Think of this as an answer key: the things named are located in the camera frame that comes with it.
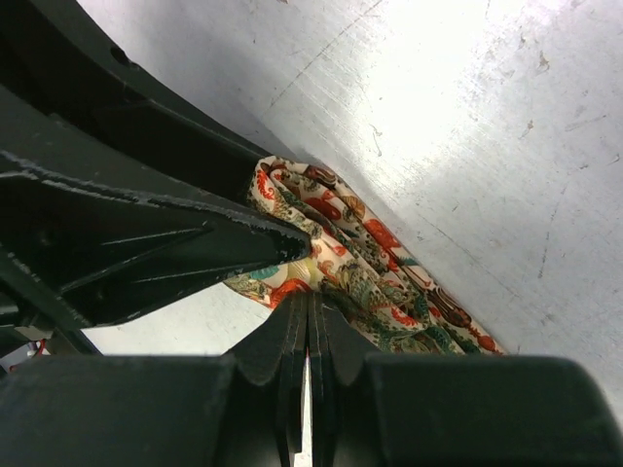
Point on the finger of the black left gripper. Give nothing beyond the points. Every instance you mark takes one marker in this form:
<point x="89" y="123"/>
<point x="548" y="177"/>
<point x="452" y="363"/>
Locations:
<point x="68" y="66"/>
<point x="91" y="237"/>

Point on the paisley patterned necktie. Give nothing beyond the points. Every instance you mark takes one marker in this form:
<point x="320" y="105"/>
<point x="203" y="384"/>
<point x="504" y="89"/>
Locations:
<point x="387" y="296"/>

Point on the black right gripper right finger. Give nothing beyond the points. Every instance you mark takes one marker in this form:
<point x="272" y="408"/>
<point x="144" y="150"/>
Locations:
<point x="371" y="408"/>

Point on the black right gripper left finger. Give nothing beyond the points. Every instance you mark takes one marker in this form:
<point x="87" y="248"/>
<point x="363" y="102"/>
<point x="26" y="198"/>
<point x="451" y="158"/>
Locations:
<point x="242" y="408"/>

